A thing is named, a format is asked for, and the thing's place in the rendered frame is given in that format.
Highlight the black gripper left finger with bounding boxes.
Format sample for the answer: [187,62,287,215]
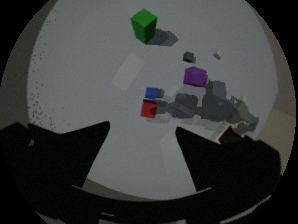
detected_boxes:
[27,121,110,189]

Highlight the small blue block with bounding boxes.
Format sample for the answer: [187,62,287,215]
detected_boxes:
[145,87,157,100]

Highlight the green block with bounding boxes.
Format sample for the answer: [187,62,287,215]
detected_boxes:
[133,28,156,44]
[132,10,157,37]

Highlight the purple cube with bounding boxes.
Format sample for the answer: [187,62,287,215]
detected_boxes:
[184,67,206,88]

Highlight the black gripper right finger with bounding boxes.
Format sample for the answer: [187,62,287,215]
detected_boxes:
[174,127,251,192]

